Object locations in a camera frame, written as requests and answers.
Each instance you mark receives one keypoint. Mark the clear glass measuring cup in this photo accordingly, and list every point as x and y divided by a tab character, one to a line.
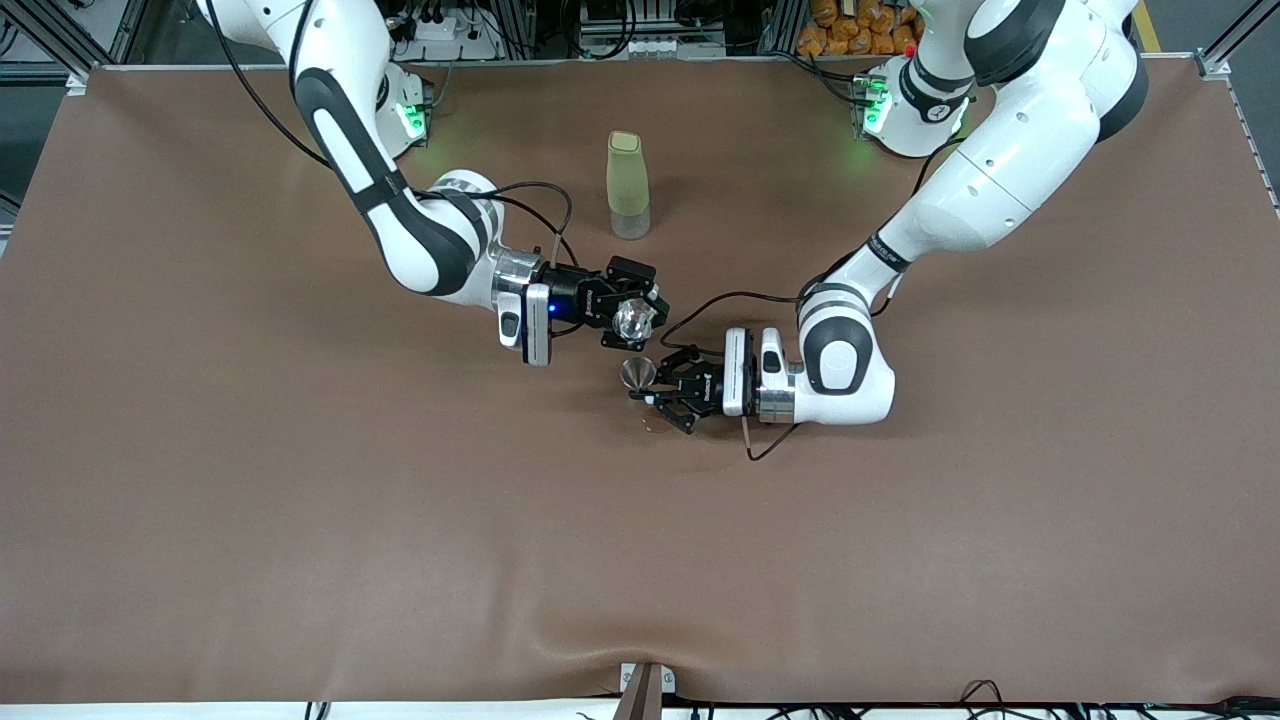
633	320

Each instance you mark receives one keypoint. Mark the pale green bottle shaker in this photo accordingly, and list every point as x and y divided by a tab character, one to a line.
627	180

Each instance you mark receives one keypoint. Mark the white connector strip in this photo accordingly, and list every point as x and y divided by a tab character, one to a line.
650	47

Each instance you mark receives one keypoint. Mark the white power strip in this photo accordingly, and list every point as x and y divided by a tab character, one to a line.
440	35

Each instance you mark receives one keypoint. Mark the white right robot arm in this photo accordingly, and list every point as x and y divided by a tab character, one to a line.
350	40

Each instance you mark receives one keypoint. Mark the silver metal jigger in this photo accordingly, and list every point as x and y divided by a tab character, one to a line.
638	373

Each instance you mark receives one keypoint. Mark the brown tablecloth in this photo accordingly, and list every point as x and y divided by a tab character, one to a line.
640	560

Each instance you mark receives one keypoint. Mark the aluminium frame strut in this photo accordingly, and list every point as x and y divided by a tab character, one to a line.
30	72
1213	65

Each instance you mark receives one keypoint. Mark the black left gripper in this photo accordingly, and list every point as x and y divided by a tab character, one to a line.
706	384

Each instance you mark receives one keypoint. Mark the orange snack bag pile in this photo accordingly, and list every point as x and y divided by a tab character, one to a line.
850	30

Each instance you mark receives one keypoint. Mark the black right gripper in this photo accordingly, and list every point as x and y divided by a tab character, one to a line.
574	297

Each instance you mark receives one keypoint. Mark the brown wooden post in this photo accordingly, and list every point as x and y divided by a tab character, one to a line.
640	695

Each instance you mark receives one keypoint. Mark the white metal bracket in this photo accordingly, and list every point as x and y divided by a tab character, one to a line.
668	680

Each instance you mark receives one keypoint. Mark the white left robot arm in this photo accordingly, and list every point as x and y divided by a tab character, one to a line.
1010	170

